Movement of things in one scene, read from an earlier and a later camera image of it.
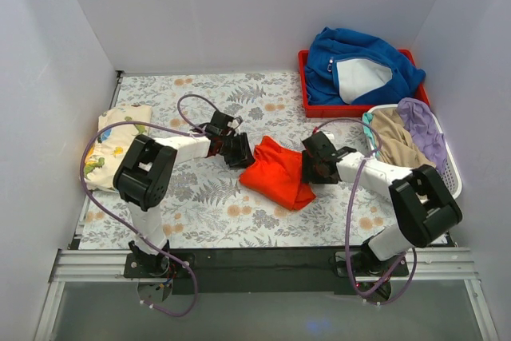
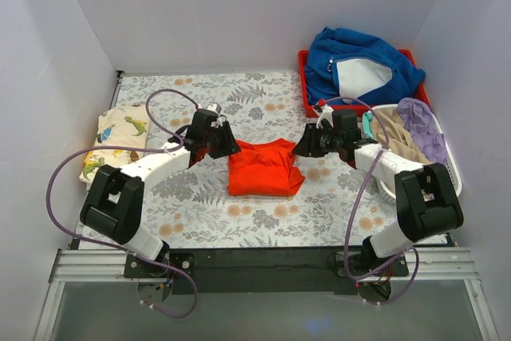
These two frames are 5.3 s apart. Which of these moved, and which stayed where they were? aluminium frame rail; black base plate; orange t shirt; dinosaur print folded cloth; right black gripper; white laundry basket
Moved: right black gripper; orange t shirt
Stayed: white laundry basket; aluminium frame rail; dinosaur print folded cloth; black base plate
